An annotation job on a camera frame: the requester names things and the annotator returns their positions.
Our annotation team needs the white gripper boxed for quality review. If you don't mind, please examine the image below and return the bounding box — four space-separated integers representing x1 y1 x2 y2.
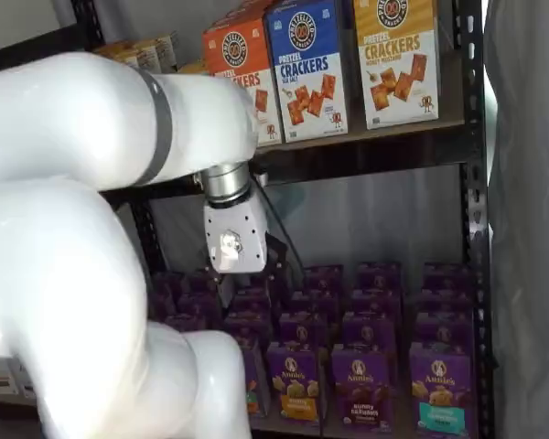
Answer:
204 194 290 308

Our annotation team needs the purple Annie's box brown patch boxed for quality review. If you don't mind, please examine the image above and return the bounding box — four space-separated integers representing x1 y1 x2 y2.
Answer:
349 288 402 316
331 342 398 434
356 262 403 292
340 311 398 348

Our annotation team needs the purple Annie's box green patch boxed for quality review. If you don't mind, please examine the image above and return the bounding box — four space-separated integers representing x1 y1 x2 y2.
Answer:
223 311 272 344
231 288 275 316
240 337 272 418

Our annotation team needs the purple Annie's box magenta patch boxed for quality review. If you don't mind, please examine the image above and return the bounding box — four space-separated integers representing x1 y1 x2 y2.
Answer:
182 272 219 296
164 313 208 334
176 292 221 317

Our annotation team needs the purple Annie's box yellow patch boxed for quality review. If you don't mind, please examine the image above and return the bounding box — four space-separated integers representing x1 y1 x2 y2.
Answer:
265 341 325 436
301 264 344 294
288 288 340 316
278 311 330 347

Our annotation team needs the purple Annie's box teal patch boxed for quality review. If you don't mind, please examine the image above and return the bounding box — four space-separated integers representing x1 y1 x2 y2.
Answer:
415 288 475 316
414 311 476 347
409 341 476 436

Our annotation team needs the blue pretzel crackers box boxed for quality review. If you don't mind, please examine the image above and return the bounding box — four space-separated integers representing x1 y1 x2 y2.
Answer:
264 0 350 145

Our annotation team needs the orange cheddar pretzel crackers box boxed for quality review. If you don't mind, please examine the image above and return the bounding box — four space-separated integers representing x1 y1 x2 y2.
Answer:
202 17 285 147
212 0 278 31

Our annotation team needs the white Sweet Thins box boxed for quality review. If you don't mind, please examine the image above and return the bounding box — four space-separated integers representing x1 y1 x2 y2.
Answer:
135 35 180 74

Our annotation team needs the yellow pretzel crackers box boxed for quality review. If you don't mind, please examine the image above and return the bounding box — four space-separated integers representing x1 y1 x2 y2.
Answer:
352 0 441 131

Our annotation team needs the orange snack box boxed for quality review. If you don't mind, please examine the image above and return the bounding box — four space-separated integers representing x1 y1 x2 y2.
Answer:
93 39 141 70

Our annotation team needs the black metal shelf rack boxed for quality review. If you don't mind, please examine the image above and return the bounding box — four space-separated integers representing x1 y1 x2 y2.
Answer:
0 0 495 439

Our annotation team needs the white power strip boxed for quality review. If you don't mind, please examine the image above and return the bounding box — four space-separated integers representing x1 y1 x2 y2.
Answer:
0 354 38 399

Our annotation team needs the grey white curtain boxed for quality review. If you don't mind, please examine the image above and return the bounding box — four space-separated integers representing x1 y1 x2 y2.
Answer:
482 0 549 439

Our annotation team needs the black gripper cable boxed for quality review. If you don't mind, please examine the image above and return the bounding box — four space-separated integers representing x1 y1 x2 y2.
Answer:
253 173 306 275

